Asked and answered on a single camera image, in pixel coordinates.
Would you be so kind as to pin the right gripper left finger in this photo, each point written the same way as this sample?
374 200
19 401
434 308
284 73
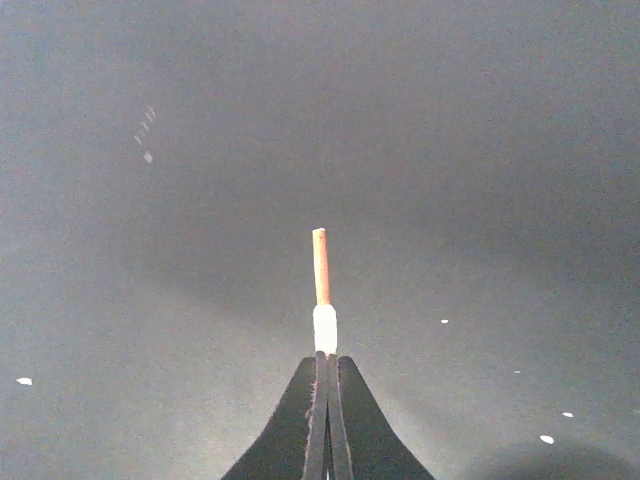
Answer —
292 444

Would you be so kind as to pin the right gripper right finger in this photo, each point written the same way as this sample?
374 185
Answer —
361 443

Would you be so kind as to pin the white shoelace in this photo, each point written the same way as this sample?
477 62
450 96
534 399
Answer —
324 314

